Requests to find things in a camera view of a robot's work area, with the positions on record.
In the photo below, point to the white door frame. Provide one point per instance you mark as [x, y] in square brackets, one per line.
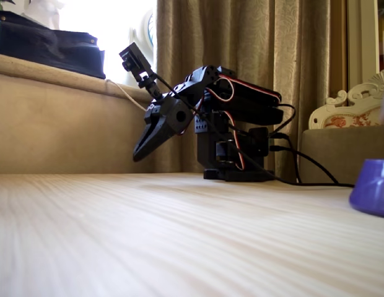
[362, 40]

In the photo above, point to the black webcam on gripper mount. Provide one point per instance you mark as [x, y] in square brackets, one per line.
[136, 58]

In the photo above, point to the purple plastic bowl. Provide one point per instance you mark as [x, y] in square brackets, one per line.
[371, 191]

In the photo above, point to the olive upholstered cushion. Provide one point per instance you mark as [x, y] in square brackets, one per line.
[334, 148]

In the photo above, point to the beige upholstered sofa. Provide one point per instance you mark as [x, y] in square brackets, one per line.
[55, 130]

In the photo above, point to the black fabric bag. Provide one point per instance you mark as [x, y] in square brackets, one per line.
[40, 46]

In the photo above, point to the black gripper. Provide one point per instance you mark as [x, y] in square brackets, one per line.
[167, 119]

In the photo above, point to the beige patterned curtain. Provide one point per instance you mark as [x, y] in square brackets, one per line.
[272, 46]

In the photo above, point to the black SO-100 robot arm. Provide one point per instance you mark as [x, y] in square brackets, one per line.
[247, 102]

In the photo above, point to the white ornate window ornament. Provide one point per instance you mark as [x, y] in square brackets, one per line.
[147, 31]

